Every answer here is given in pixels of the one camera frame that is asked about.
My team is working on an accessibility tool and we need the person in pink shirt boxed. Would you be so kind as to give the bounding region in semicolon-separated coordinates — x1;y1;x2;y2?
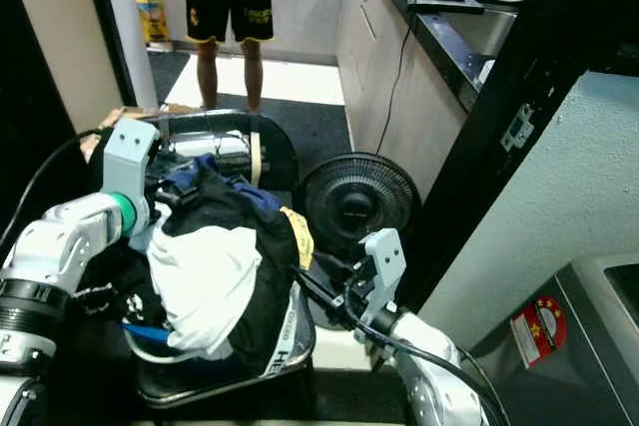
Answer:
178;0;277;113

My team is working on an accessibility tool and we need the black laundry basket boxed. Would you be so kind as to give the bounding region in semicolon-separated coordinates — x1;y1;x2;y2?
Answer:
98;110;318;409

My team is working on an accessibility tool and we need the metal door strike plate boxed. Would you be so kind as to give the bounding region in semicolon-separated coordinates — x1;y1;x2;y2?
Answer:
504;104;538;153

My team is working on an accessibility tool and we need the beige kitchen counter black top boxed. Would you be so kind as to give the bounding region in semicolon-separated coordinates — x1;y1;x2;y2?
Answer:
334;0;550;203

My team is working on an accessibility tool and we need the yellow bottle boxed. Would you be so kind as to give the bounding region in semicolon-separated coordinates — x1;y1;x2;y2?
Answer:
135;0;171;46

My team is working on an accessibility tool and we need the navy blue garment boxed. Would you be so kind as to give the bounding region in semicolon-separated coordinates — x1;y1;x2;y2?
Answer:
165;155;283;215

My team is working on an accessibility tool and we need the black appliance power cord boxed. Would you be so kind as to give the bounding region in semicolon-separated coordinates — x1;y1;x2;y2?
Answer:
373;22;411;155

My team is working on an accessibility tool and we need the black floor fan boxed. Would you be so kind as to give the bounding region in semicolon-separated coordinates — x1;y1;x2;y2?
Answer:
298;151;423;259

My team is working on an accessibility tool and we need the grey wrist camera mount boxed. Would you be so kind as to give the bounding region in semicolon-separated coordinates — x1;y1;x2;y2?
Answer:
102;117;162;239
352;228;408;325

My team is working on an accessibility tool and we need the red washer sticker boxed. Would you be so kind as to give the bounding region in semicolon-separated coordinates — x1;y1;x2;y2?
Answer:
509;294;568;367

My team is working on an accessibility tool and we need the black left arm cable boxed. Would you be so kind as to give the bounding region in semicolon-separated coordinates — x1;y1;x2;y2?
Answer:
22;129;111;247

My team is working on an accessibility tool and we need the black door frame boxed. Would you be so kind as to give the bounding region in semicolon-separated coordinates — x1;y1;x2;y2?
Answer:
399;0;639;312

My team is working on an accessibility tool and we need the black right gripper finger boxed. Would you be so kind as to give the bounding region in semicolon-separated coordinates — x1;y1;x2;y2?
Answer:
295;262;360;329
315;249;363;289

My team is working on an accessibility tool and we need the black and white garment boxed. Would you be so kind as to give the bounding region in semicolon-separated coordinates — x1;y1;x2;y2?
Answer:
148;165;316;379

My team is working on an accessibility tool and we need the bright blue garment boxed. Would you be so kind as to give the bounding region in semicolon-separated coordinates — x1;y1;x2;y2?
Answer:
125;321;173;342

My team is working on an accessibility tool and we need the stainless steel sink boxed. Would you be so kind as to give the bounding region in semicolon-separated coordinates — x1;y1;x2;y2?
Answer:
444;7;510;58

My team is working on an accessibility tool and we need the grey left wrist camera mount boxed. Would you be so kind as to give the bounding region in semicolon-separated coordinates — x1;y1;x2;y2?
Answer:
102;117;162;239

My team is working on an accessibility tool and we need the black white-print garment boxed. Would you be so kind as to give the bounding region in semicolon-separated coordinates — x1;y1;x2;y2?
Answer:
72;281;153;325

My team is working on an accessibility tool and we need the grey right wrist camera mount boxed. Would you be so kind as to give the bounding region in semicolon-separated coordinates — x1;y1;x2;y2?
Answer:
352;228;408;325

